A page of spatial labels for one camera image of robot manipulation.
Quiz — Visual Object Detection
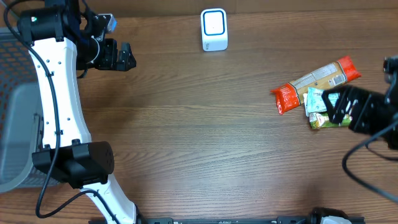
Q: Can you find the green snack packet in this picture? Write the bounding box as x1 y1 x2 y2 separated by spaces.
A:
309 113 352 129

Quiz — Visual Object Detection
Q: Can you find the light blue wipes packet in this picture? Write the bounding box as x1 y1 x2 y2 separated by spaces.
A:
307 87 327 113

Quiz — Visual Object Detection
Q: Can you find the orange pasta packet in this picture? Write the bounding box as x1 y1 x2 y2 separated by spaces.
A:
271 56 361 115

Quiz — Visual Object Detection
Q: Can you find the white tube with gold cap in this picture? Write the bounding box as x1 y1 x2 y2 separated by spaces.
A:
303 93 309 117

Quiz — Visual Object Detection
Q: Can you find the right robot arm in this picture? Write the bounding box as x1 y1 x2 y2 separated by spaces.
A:
322 55 397 203

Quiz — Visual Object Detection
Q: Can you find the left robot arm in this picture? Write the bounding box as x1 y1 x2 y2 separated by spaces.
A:
18 1 142 223

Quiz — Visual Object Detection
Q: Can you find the white barcode scanner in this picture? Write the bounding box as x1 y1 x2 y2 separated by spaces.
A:
200 8 228 52

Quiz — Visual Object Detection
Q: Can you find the grey plastic basket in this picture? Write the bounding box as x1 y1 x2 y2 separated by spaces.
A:
1 27 46 193

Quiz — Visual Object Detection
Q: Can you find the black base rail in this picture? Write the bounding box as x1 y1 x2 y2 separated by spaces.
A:
88 216 366 224

